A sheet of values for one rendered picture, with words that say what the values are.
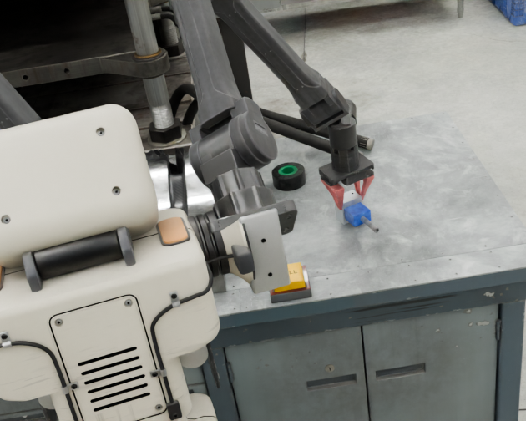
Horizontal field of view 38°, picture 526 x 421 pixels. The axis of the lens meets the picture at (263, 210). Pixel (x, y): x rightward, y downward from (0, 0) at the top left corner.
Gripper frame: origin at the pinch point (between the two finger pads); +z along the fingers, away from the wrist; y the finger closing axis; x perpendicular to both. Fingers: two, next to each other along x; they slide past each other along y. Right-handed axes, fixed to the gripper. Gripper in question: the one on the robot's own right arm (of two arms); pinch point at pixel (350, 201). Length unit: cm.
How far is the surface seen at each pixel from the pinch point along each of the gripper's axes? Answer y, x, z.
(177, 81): 1, -108, 8
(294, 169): 2.1, -21.9, 1.5
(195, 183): 27.4, -19.3, -6.7
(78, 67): 35, -82, -17
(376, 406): 8.9, 18.7, 42.3
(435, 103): -147, -167, 92
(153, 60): 18, -66, -18
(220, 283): 34.3, 6.4, 1.3
